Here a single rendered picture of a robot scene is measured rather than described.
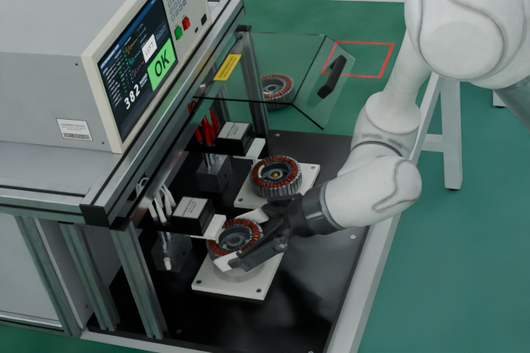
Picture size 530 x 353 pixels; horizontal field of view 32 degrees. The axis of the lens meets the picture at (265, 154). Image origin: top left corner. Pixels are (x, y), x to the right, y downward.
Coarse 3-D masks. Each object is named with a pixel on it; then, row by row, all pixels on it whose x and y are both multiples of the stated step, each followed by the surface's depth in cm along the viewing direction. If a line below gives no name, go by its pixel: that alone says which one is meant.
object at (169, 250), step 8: (168, 240) 186; (176, 240) 186; (184, 240) 187; (152, 248) 185; (160, 248) 185; (168, 248) 184; (176, 248) 184; (184, 248) 188; (152, 256) 185; (160, 256) 185; (168, 256) 184; (176, 256) 184; (184, 256) 188; (160, 264) 186; (176, 264) 185; (176, 272) 186
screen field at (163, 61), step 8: (168, 40) 175; (168, 48) 175; (160, 56) 172; (168, 56) 175; (152, 64) 170; (160, 64) 173; (168, 64) 176; (152, 72) 170; (160, 72) 173; (152, 80) 170; (160, 80) 173
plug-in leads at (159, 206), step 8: (136, 184) 175; (136, 192) 177; (168, 192) 180; (160, 200) 181; (168, 200) 179; (152, 208) 179; (160, 208) 176; (168, 208) 179; (144, 216) 181; (152, 216) 180; (160, 216) 178; (168, 216) 180
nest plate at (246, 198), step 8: (256, 160) 208; (304, 168) 204; (312, 168) 203; (248, 176) 204; (304, 176) 201; (312, 176) 201; (248, 184) 202; (304, 184) 199; (312, 184) 200; (240, 192) 201; (248, 192) 200; (296, 192) 198; (304, 192) 197; (240, 200) 199; (248, 200) 198; (256, 200) 198; (264, 200) 197; (248, 208) 198; (256, 208) 197
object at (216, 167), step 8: (216, 160) 204; (224, 160) 204; (200, 168) 203; (216, 168) 202; (224, 168) 204; (200, 176) 202; (208, 176) 201; (216, 176) 200; (224, 176) 204; (200, 184) 204; (208, 184) 203; (216, 184) 202; (224, 184) 205; (216, 192) 204
